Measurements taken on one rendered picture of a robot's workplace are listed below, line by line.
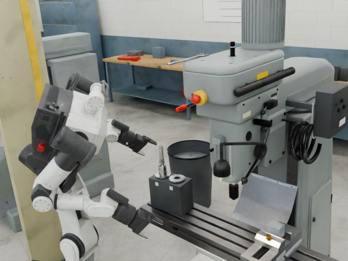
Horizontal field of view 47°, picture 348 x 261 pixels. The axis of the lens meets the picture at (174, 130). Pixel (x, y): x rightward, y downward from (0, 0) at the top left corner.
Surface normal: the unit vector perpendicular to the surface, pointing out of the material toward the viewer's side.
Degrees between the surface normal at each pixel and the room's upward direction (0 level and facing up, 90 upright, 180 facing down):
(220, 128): 90
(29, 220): 90
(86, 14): 90
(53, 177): 100
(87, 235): 74
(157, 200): 90
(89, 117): 32
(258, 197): 63
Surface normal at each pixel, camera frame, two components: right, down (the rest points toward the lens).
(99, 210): 0.07, 0.50
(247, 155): 0.74, 0.19
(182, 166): -0.39, 0.40
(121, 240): -0.06, -0.94
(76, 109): 0.43, -0.74
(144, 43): -0.67, 0.29
